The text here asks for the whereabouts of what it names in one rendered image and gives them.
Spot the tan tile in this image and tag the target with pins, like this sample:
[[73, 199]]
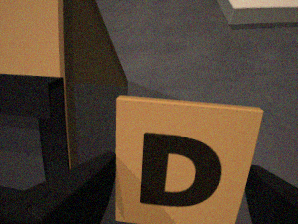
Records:
[[182, 162]]

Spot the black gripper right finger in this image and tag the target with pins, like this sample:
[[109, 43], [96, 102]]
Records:
[[270, 200]]

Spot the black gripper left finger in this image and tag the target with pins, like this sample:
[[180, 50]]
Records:
[[78, 196]]

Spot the beige flat rectangular slab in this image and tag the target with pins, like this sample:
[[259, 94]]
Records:
[[259, 11]]

